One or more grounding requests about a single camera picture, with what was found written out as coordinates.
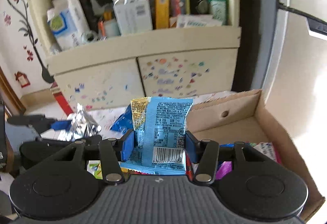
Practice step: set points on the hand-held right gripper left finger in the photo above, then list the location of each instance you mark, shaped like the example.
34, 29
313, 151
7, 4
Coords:
127, 146

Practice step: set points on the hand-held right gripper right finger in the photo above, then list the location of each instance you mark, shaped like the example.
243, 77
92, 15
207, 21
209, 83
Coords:
191, 147

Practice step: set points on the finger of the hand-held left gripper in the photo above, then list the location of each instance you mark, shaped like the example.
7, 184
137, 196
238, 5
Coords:
61, 142
60, 125

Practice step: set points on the silver foil snack packet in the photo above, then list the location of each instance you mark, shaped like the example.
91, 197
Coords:
81, 121

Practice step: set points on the small blue foil snack packet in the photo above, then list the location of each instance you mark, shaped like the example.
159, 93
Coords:
121, 121

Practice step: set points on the light blue snack packet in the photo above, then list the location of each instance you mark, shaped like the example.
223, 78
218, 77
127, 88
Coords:
163, 121

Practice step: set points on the cardboard box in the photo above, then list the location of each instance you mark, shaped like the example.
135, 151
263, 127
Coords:
281, 137

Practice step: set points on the red gift box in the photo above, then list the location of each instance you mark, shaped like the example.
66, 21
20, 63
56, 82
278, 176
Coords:
62, 101

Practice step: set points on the green snack packet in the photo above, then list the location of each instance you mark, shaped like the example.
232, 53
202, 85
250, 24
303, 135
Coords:
94, 169

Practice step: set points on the cream cabinet with stickers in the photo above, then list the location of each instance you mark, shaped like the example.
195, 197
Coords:
102, 73

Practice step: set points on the white and blue carton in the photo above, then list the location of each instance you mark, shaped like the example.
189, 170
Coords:
69, 19

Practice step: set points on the small white and blue box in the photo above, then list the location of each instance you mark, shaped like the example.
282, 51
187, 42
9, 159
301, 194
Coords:
112, 28

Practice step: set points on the flat white printed box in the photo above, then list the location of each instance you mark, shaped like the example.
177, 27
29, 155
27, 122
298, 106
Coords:
196, 21

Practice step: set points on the white cardboard carton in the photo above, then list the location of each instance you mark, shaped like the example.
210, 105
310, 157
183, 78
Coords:
132, 11

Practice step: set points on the yellow box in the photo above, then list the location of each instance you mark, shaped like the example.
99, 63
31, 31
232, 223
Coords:
162, 10

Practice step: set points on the green labelled box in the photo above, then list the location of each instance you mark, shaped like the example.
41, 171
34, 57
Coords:
218, 9

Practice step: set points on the metal lid jar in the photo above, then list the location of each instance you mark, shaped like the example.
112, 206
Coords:
203, 6

